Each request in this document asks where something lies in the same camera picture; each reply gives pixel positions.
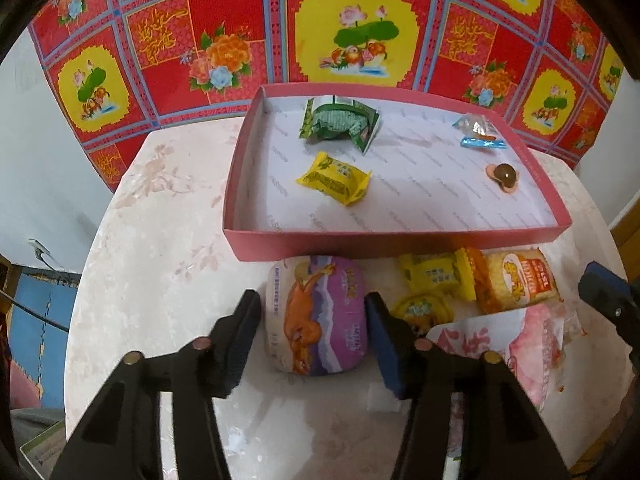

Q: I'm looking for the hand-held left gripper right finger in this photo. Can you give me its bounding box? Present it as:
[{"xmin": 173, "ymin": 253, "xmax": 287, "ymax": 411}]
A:
[{"xmin": 364, "ymin": 291, "xmax": 573, "ymax": 480}]

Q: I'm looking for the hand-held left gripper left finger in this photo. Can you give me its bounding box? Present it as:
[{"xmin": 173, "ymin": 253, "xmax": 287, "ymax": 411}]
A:
[{"xmin": 50, "ymin": 288, "xmax": 263, "ymax": 480}]

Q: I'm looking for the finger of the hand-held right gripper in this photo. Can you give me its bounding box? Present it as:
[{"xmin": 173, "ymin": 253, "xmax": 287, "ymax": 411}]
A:
[{"xmin": 577, "ymin": 261, "xmax": 640, "ymax": 361}]

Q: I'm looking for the small yellow snack packet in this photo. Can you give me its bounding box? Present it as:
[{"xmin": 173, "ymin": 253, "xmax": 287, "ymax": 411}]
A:
[
  {"xmin": 389, "ymin": 291, "xmax": 455, "ymax": 333},
  {"xmin": 398, "ymin": 251, "xmax": 478, "ymax": 303}
]

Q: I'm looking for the purple orange snack packet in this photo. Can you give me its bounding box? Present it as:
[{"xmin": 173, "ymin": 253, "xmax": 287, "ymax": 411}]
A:
[{"xmin": 262, "ymin": 255, "xmax": 371, "ymax": 377}]

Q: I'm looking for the orange rice cracker packet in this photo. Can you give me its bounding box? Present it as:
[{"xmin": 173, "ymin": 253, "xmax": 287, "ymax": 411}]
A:
[{"xmin": 465, "ymin": 246, "xmax": 563, "ymax": 315}]

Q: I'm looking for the white pink spout pouch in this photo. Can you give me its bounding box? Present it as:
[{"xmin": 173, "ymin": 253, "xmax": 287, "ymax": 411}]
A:
[{"xmin": 367, "ymin": 302, "xmax": 585, "ymax": 413}]

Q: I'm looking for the brown chocolate ball candy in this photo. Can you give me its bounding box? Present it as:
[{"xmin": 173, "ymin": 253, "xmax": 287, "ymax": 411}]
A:
[{"xmin": 484, "ymin": 161, "xmax": 523, "ymax": 196}]

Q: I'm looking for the pink cardboard box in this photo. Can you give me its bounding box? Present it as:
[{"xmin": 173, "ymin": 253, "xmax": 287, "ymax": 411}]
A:
[{"xmin": 221, "ymin": 84, "xmax": 572, "ymax": 263}]

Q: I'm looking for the clear blue-edged candy packet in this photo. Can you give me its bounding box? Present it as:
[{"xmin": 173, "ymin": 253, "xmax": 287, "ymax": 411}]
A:
[{"xmin": 452, "ymin": 112, "xmax": 510, "ymax": 152}]

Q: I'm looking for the green snack packet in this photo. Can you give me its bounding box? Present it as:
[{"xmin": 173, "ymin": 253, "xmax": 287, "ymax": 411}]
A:
[{"xmin": 299, "ymin": 96, "xmax": 382, "ymax": 153}]

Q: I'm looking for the wooden furniture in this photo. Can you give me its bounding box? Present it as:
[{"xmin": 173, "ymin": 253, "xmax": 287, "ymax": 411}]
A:
[{"xmin": 607, "ymin": 205, "xmax": 640, "ymax": 261}]

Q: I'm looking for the blue foam mat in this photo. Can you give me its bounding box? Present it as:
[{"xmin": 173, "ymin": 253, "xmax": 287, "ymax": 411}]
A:
[{"xmin": 10, "ymin": 272, "xmax": 83, "ymax": 411}]

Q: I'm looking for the grey clothing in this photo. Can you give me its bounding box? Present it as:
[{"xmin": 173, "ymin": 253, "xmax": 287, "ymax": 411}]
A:
[{"xmin": 10, "ymin": 407, "xmax": 66, "ymax": 441}]

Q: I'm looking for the grey green box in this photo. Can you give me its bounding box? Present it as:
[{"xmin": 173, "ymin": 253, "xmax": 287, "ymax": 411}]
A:
[{"xmin": 20, "ymin": 422, "xmax": 68, "ymax": 476}]

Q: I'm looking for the red floral printed cloth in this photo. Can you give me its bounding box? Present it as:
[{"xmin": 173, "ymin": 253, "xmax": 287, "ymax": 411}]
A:
[{"xmin": 27, "ymin": 0, "xmax": 626, "ymax": 193}]

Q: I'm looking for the black cable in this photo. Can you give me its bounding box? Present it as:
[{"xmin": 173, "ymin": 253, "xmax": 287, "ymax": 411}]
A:
[{"xmin": 0, "ymin": 255, "xmax": 81, "ymax": 333}]

